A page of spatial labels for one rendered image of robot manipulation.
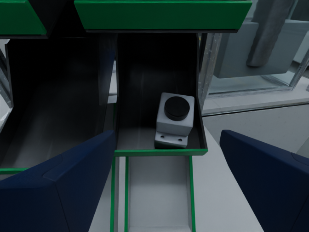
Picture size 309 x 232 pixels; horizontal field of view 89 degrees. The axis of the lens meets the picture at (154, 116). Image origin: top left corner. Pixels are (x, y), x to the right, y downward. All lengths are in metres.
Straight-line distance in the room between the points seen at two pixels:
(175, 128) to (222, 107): 0.84
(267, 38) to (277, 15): 0.10
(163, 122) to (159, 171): 0.20
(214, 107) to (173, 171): 0.69
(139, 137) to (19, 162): 0.16
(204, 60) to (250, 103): 0.87
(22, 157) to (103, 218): 0.19
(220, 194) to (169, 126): 0.45
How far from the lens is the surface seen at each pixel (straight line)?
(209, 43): 0.30
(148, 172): 0.37
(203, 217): 0.56
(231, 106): 1.05
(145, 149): 0.24
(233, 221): 0.59
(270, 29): 1.11
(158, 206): 0.38
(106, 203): 0.37
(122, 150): 0.22
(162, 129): 0.20
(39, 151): 0.27
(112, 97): 0.30
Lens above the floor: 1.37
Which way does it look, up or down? 36 degrees down
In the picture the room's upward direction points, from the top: straight up
